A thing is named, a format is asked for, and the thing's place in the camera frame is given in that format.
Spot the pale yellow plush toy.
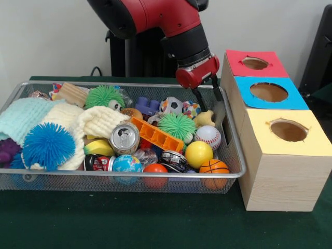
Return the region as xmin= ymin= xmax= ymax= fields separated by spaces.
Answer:
xmin=193 ymin=109 xmax=216 ymax=128

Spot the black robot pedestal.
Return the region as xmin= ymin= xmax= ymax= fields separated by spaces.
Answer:
xmin=105 ymin=0 xmax=210 ymax=78

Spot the yellow ball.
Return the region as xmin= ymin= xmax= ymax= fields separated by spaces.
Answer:
xmin=185 ymin=141 xmax=214 ymax=170

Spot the colourful patterned fabric toy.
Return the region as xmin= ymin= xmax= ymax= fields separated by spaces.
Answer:
xmin=182 ymin=100 xmax=202 ymax=120

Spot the silver mesh bin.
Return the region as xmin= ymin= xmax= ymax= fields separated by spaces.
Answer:
xmin=0 ymin=80 xmax=246 ymax=195

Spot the cream cloth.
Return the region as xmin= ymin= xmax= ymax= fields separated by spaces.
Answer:
xmin=20 ymin=103 xmax=131 ymax=172

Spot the large blue spiky ball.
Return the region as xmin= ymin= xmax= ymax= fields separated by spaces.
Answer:
xmin=22 ymin=122 xmax=76 ymax=172

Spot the green spiky ball with eyes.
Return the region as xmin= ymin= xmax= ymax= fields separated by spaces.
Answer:
xmin=85 ymin=85 xmax=126 ymax=112

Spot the long orange toy block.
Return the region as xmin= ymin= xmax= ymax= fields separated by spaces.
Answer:
xmin=130 ymin=116 xmax=185 ymax=153

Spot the mint green cloth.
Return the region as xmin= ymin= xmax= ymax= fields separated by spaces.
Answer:
xmin=0 ymin=98 xmax=65 ymax=142

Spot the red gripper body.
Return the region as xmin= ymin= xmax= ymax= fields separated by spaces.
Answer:
xmin=175 ymin=55 xmax=220 ymax=90

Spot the orange toy basketball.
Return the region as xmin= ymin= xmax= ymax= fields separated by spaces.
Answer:
xmin=199 ymin=159 xmax=230 ymax=190

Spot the black side stand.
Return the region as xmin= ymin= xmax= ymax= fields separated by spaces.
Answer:
xmin=298 ymin=4 xmax=332 ymax=90

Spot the dark green side table cloth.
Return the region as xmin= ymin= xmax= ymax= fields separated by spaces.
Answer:
xmin=310 ymin=84 xmax=332 ymax=104

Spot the wooden box with three holes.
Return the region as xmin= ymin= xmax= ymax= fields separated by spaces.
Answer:
xmin=220 ymin=49 xmax=332 ymax=212

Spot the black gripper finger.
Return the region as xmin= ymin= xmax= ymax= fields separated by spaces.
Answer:
xmin=211 ymin=74 xmax=224 ymax=102
xmin=191 ymin=87 xmax=209 ymax=113

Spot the white toy baseball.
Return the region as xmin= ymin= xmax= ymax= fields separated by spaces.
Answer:
xmin=194 ymin=125 xmax=222 ymax=151

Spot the toy soccer ball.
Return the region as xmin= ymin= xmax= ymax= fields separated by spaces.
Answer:
xmin=159 ymin=97 xmax=184 ymax=115

